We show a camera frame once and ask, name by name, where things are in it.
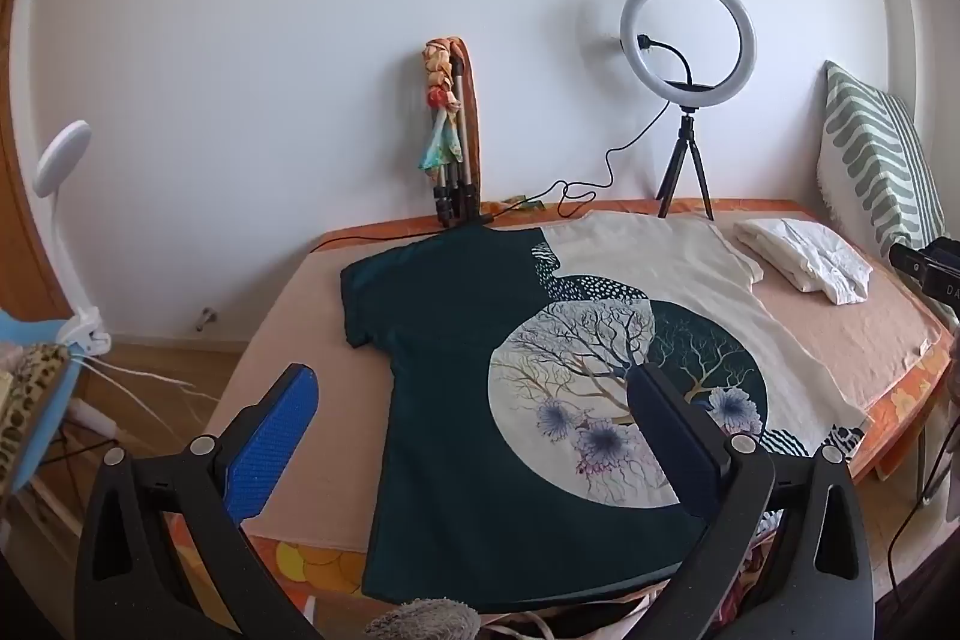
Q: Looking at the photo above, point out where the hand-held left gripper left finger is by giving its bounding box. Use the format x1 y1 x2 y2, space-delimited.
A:
75 364 323 640

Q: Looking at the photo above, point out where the white ring light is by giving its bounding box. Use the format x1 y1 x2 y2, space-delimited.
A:
619 0 758 109

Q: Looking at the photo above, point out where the white clip lamp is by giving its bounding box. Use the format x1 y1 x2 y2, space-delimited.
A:
36 120 113 360

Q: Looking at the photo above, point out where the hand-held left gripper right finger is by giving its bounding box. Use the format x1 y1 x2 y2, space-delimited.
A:
626 364 875 640

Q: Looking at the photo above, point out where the grey furry cloth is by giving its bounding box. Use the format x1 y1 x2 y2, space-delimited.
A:
365 599 482 640

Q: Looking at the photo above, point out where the folded tripod with colourful cloth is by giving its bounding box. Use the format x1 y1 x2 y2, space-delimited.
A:
416 36 481 199

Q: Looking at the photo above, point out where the folded white cloth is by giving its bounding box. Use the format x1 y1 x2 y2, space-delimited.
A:
733 217 873 307

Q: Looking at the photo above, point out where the leopard print cloth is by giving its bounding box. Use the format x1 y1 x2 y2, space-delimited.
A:
0 344 72 483

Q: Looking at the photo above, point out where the black ring light tripod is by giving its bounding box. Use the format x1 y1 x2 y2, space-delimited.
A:
656 104 717 221

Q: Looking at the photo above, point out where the black power cable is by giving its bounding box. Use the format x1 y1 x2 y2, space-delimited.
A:
311 100 680 255

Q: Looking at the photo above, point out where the wooden door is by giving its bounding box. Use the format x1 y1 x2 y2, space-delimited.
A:
0 0 83 326

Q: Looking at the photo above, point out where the white lamp cable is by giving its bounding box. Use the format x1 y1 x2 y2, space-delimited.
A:
71 351 222 450

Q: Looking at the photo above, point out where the green striped pillow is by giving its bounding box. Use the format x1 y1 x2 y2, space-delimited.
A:
814 60 950 326

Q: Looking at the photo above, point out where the teal and cream tree-print t-shirt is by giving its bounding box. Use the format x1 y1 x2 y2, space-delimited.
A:
340 212 869 613

